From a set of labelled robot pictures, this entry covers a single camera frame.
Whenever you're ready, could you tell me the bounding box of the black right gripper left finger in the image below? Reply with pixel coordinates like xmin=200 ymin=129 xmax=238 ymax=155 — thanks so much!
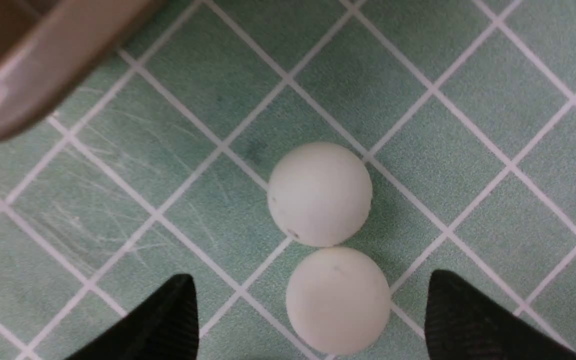
xmin=68 ymin=274 xmax=200 ymax=360

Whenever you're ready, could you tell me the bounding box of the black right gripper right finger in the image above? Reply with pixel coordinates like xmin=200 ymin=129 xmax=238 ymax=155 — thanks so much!
xmin=424 ymin=269 xmax=576 ymax=360

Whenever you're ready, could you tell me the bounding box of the white ball with logo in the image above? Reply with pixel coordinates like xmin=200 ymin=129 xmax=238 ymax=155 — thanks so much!
xmin=285 ymin=247 xmax=391 ymax=356

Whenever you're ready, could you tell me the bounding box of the white ball bin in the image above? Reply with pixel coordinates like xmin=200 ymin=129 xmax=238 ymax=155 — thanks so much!
xmin=267 ymin=142 xmax=373 ymax=248

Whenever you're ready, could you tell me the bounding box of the green checkered tablecloth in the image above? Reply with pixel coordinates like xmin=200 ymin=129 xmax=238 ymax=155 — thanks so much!
xmin=0 ymin=0 xmax=576 ymax=360

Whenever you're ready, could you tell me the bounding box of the olive plastic storage bin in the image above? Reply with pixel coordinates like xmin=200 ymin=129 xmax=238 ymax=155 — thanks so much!
xmin=0 ymin=0 xmax=164 ymax=142

